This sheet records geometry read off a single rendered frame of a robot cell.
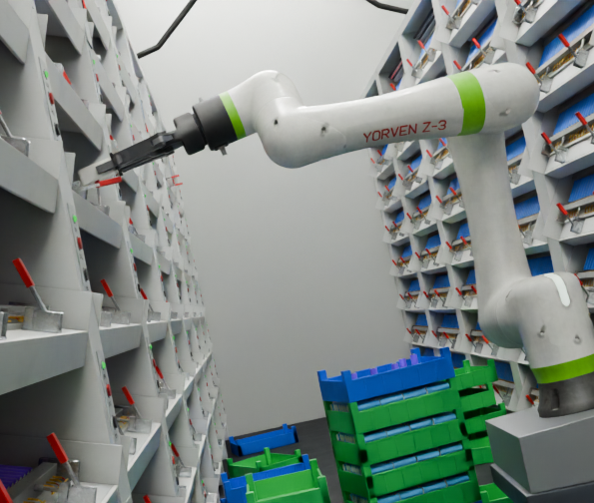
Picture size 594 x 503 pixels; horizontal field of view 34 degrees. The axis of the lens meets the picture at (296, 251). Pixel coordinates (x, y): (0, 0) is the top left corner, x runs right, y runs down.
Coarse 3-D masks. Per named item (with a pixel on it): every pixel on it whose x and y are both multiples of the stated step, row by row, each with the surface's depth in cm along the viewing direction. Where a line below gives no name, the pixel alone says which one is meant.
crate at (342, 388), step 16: (416, 352) 271; (448, 352) 254; (368, 368) 268; (384, 368) 269; (400, 368) 249; (416, 368) 251; (432, 368) 252; (448, 368) 254; (320, 384) 262; (336, 384) 250; (352, 384) 245; (368, 384) 246; (384, 384) 248; (400, 384) 249; (416, 384) 250; (336, 400) 253; (352, 400) 245
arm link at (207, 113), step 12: (216, 96) 182; (192, 108) 184; (204, 108) 180; (216, 108) 180; (204, 120) 179; (216, 120) 179; (228, 120) 180; (204, 132) 180; (216, 132) 180; (228, 132) 181; (216, 144) 182; (228, 144) 184
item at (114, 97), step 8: (88, 24) 209; (96, 56) 217; (96, 64) 218; (104, 72) 230; (104, 80) 231; (104, 88) 232; (112, 88) 244; (120, 88) 269; (104, 96) 254; (112, 96) 246; (120, 96) 269; (104, 104) 264; (112, 104) 247; (120, 104) 261; (120, 112) 263; (120, 120) 267
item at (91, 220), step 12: (72, 156) 137; (72, 168) 137; (72, 180) 137; (72, 192) 138; (84, 204) 149; (96, 204) 197; (108, 204) 197; (120, 204) 198; (84, 216) 151; (96, 216) 162; (120, 216) 197; (84, 228) 152; (96, 228) 164; (108, 228) 178; (120, 228) 194; (108, 240) 179; (120, 240) 196
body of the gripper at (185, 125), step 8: (176, 120) 181; (184, 120) 180; (192, 120) 180; (176, 128) 181; (184, 128) 180; (192, 128) 180; (176, 136) 180; (184, 136) 180; (192, 136) 180; (200, 136) 180; (168, 144) 179; (176, 144) 182; (184, 144) 181; (192, 144) 181; (200, 144) 181; (192, 152) 182
